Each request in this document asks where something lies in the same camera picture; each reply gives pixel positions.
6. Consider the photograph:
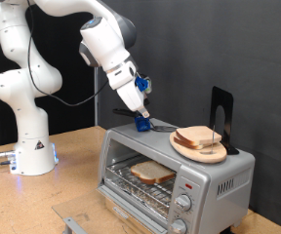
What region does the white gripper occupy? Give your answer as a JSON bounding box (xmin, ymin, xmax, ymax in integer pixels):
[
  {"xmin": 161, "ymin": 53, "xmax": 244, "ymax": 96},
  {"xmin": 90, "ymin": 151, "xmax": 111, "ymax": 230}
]
[{"xmin": 115, "ymin": 75, "xmax": 151, "ymax": 119}]

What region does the spatula with blue block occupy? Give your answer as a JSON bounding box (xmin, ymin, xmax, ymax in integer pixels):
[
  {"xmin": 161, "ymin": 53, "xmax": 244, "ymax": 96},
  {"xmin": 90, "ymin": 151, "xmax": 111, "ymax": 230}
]
[{"xmin": 112, "ymin": 107, "xmax": 181, "ymax": 134}]

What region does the white bread slice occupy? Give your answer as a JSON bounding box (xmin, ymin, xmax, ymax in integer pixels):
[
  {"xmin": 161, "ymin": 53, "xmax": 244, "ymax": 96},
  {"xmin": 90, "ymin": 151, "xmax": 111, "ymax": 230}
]
[
  {"xmin": 175, "ymin": 125, "xmax": 223, "ymax": 147},
  {"xmin": 173, "ymin": 136, "xmax": 211, "ymax": 151},
  {"xmin": 130, "ymin": 159, "xmax": 177, "ymax": 186}
]

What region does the silver oven knob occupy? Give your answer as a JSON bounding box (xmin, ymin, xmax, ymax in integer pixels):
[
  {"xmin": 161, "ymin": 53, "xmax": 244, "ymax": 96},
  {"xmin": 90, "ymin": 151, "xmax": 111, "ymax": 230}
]
[
  {"xmin": 174, "ymin": 194, "xmax": 193, "ymax": 213},
  {"xmin": 170, "ymin": 218, "xmax": 188, "ymax": 234}
]

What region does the silver toaster oven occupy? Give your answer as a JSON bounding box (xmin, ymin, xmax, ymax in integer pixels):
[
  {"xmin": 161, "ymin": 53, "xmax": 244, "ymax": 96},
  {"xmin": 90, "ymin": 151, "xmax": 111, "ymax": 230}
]
[{"xmin": 96, "ymin": 118, "xmax": 256, "ymax": 234}]

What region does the glass oven door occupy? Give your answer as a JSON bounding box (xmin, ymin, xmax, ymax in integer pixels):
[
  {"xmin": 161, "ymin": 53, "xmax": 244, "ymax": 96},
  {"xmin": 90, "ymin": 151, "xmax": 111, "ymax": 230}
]
[{"xmin": 52, "ymin": 188, "xmax": 168, "ymax": 234}]

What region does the vertical metal pole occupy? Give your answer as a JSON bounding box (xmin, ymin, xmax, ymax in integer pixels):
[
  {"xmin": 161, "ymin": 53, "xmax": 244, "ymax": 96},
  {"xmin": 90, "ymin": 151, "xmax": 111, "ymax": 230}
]
[{"xmin": 93, "ymin": 66, "xmax": 100, "ymax": 127}]

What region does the thin metal pin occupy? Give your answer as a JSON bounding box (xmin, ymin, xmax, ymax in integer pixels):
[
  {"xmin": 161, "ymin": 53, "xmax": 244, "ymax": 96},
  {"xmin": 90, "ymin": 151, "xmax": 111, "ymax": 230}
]
[{"xmin": 210, "ymin": 125, "xmax": 217, "ymax": 155}]

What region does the black metal bookend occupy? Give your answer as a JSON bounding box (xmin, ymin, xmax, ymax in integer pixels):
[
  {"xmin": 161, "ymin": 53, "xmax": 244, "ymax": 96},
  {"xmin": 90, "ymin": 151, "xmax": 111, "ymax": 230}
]
[{"xmin": 209, "ymin": 86, "xmax": 240, "ymax": 156}]

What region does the round wooden plate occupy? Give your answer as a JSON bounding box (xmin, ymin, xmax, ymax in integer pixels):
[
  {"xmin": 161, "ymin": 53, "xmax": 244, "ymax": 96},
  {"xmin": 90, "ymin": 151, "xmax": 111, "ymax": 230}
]
[{"xmin": 169, "ymin": 131, "xmax": 228, "ymax": 165}]

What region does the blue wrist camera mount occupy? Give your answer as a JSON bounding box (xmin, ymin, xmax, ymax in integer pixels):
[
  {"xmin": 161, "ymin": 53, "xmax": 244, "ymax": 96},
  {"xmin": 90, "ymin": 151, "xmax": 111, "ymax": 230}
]
[{"xmin": 134, "ymin": 74, "xmax": 153, "ymax": 96}]

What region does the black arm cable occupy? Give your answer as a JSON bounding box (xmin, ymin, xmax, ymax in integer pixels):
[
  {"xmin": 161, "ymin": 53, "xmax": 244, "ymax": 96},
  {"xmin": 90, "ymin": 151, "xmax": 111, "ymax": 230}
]
[{"xmin": 25, "ymin": 0, "xmax": 109, "ymax": 108}]

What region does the wire oven rack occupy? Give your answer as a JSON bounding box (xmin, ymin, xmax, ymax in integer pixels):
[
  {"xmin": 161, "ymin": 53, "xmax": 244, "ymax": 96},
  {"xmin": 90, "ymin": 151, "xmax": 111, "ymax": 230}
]
[{"xmin": 105, "ymin": 155, "xmax": 178, "ymax": 218}]

